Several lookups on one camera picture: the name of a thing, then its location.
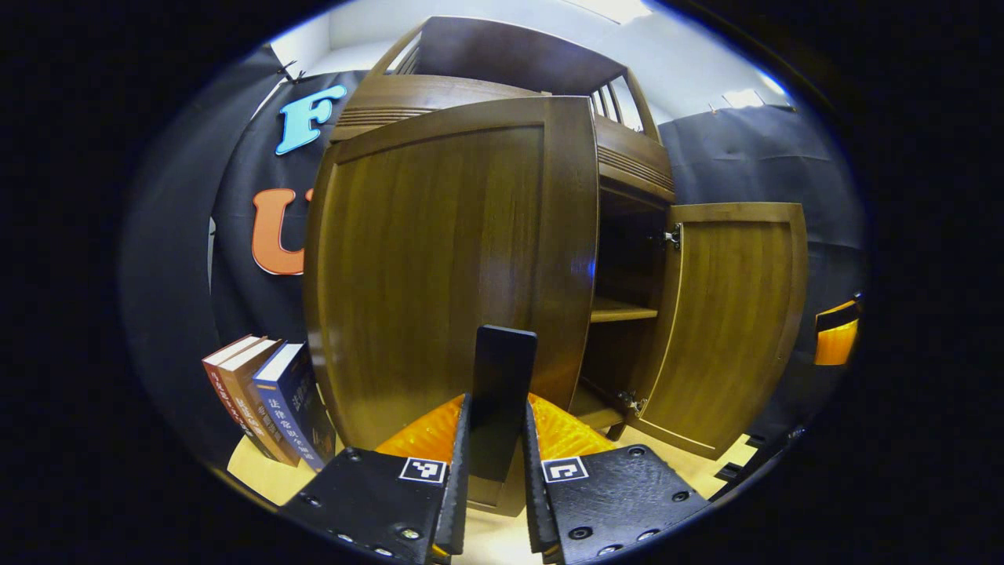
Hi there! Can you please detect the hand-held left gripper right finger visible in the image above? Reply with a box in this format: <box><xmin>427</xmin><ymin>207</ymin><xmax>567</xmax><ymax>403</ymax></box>
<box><xmin>522</xmin><ymin>392</ymin><xmax>713</xmax><ymax>564</ymax></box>

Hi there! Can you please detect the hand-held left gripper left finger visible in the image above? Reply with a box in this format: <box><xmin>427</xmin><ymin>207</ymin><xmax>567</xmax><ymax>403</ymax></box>
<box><xmin>278</xmin><ymin>392</ymin><xmax>473</xmax><ymax>564</ymax></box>

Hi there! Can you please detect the wooden shoe cabinet door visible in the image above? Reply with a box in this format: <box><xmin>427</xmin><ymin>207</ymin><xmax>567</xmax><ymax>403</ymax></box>
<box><xmin>304</xmin><ymin>96</ymin><xmax>601</xmax><ymax>519</ymax></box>
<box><xmin>627</xmin><ymin>202</ymin><xmax>809</xmax><ymax>461</ymax></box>

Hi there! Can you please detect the black cabinet door handle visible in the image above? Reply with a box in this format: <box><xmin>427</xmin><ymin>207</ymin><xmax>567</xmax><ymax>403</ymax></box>
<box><xmin>469</xmin><ymin>325</ymin><xmax>539</xmax><ymax>484</ymax></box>

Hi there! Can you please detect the wooden double-door shoe cabinet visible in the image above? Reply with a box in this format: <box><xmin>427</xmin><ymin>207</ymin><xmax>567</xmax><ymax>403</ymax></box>
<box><xmin>304</xmin><ymin>16</ymin><xmax>809</xmax><ymax>519</ymax></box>

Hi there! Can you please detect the wooden cabinet inner shelf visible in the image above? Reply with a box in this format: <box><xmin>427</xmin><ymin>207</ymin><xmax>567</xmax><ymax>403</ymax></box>
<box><xmin>590</xmin><ymin>297</ymin><xmax>660</xmax><ymax>324</ymax></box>

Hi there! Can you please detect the brown book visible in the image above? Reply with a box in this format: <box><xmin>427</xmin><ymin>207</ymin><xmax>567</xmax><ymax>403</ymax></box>
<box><xmin>218</xmin><ymin>339</ymin><xmax>304</xmax><ymax>466</ymax></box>

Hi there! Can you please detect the red book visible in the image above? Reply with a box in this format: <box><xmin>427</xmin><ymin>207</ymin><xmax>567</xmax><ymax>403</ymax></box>
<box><xmin>202</xmin><ymin>335</ymin><xmax>275</xmax><ymax>461</ymax></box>

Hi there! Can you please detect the rectangular ceiling light panel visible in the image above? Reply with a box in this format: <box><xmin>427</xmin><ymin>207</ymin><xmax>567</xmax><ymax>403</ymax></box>
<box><xmin>722</xmin><ymin>71</ymin><xmax>793</xmax><ymax>110</ymax></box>
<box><xmin>565</xmin><ymin>0</ymin><xmax>654</xmax><ymax>24</ymax></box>

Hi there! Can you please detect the black backdrop cloth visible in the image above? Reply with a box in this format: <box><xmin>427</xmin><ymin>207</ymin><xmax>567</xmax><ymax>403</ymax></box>
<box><xmin>118</xmin><ymin>43</ymin><xmax>868</xmax><ymax>472</ymax></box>

